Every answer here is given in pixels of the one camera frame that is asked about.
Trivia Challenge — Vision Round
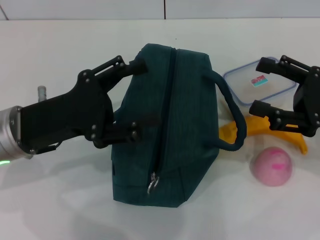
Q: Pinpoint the left arm cable with connector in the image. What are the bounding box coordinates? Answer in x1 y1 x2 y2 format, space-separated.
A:
36 85 49 103

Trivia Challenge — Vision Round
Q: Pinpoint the clear plastic food container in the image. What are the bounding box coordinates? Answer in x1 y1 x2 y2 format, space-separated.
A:
223 56 298 106

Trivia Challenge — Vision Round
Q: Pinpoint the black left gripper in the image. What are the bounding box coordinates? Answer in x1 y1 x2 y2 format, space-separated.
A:
19 55 161 155

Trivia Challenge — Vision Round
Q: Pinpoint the pink peach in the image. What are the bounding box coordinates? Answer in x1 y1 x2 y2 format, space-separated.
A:
249 146 294 188

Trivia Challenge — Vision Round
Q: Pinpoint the yellow banana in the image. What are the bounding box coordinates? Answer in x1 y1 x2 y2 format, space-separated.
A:
218 114 309 156

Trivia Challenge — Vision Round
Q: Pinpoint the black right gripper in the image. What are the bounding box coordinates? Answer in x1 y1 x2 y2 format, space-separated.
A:
249 54 320 138

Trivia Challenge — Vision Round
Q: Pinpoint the dark teal insulated lunch bag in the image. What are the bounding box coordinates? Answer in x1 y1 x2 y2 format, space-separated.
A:
109 42 248 209

